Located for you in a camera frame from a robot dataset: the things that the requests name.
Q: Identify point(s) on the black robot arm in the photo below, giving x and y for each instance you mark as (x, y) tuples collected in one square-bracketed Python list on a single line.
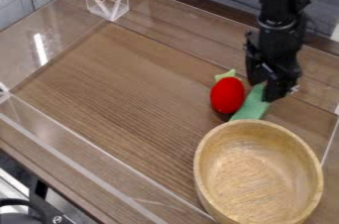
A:
[(282, 11)]

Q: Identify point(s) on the red plush strawberry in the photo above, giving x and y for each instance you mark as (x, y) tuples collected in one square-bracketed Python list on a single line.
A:
[(227, 93)]

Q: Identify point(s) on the black table leg clamp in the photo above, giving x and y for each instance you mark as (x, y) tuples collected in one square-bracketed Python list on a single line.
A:
[(49, 213)]

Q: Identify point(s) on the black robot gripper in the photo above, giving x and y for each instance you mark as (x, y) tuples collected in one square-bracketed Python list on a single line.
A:
[(271, 56)]

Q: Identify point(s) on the clear acrylic corner bracket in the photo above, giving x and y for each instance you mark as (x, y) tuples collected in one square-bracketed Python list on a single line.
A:
[(108, 9)]

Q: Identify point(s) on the light wooden bowl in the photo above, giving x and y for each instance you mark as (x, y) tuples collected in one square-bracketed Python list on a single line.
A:
[(258, 175)]

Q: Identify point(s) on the clear acrylic tray wall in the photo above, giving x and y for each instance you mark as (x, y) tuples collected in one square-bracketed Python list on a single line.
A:
[(106, 107)]

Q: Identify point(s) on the green foam block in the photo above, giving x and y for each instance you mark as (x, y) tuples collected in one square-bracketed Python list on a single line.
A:
[(254, 107)]

